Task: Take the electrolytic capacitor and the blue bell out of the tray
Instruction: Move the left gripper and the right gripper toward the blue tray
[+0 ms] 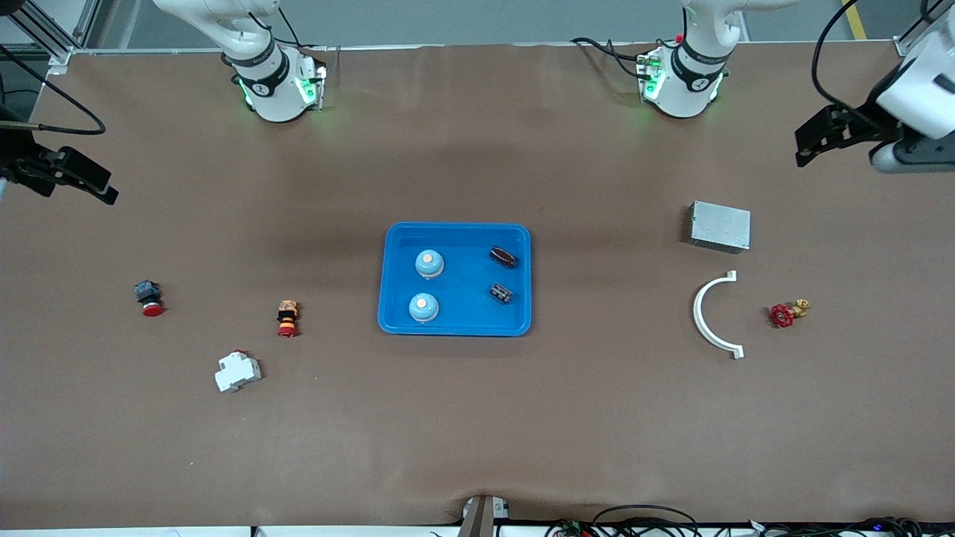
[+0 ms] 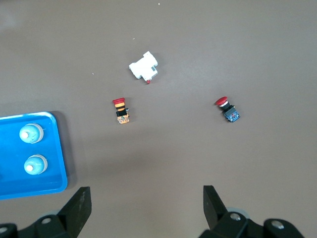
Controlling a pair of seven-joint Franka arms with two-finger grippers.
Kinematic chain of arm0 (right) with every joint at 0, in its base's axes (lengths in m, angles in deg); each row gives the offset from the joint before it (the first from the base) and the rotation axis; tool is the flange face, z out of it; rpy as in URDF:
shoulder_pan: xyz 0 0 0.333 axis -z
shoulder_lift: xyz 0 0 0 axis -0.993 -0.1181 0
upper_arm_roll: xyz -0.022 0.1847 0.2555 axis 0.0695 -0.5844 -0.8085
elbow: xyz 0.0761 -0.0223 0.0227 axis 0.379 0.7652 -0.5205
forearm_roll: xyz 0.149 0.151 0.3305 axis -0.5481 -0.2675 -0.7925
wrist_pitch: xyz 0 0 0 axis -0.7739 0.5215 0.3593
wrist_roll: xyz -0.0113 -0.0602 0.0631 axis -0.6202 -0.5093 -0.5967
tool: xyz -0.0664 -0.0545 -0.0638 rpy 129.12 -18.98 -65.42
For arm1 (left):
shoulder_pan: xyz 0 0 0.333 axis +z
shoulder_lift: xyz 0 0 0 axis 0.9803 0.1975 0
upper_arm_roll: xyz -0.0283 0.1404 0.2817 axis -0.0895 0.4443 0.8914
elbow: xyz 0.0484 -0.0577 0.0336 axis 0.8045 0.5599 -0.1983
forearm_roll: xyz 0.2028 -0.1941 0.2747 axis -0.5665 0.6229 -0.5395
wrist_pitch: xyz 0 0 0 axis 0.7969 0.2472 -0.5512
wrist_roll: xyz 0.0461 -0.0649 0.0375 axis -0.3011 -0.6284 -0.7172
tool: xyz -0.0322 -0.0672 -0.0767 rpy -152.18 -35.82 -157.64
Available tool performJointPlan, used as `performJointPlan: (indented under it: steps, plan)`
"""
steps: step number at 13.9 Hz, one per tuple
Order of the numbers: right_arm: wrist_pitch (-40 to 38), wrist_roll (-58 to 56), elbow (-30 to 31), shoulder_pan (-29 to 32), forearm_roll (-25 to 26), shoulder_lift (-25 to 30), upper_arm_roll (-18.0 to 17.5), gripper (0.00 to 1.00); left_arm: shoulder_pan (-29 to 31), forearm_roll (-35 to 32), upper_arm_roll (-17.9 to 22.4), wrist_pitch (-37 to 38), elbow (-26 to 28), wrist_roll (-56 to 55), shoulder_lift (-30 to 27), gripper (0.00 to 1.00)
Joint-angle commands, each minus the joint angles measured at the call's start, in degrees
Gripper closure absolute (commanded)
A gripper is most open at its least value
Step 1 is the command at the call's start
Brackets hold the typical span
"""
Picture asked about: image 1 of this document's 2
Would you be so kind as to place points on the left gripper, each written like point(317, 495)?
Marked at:
point(871, 127)

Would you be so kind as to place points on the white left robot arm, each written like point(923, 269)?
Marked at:
point(690, 89)

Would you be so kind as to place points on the brown capacitor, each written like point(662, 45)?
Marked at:
point(503, 257)

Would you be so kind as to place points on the blue plastic tray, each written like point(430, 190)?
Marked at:
point(462, 246)

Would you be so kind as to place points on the red button orange switch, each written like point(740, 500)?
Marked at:
point(287, 317)

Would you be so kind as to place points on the brown table cover sheet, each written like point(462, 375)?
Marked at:
point(477, 418)

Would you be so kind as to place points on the grey metal box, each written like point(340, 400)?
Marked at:
point(720, 226)

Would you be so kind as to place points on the red mushroom button blue base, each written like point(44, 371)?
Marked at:
point(151, 307)

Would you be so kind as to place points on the scuffed light blue call bell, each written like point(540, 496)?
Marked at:
point(423, 314)

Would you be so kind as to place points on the black capacitor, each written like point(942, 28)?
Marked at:
point(501, 293)

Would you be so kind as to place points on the grey table clamp mount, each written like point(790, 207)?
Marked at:
point(481, 518)

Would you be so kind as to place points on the red handwheel brass valve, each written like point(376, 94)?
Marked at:
point(782, 316)

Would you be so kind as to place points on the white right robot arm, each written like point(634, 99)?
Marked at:
point(272, 89)

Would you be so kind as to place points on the white curved plastic bracket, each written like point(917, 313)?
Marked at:
point(697, 313)

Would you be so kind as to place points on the white circuit breaker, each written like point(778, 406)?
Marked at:
point(237, 373)

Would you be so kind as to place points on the aluminium frame profile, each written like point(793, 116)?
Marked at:
point(60, 60)
point(906, 46)

